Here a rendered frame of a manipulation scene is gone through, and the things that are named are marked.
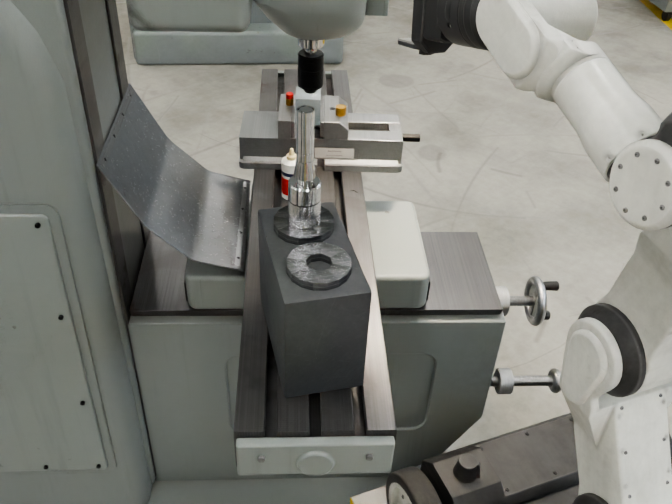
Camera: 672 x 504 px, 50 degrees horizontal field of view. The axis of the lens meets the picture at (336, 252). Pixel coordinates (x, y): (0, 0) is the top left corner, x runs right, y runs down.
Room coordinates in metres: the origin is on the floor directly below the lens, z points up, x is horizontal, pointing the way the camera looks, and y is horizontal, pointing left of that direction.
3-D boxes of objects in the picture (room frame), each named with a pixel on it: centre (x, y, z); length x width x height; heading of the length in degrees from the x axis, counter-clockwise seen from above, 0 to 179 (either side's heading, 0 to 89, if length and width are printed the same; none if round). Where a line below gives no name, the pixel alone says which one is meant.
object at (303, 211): (0.86, 0.05, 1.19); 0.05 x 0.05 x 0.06
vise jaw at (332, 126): (1.40, 0.02, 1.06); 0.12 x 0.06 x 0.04; 2
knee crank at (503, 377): (1.14, -0.48, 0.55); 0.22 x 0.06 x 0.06; 94
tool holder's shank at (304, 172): (0.86, 0.05, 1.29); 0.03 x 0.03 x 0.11
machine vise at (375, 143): (1.40, 0.04, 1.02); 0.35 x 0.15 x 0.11; 92
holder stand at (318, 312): (0.82, 0.04, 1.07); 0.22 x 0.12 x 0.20; 16
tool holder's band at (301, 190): (0.86, 0.05, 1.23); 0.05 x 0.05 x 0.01
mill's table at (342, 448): (1.24, 0.06, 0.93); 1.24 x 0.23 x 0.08; 4
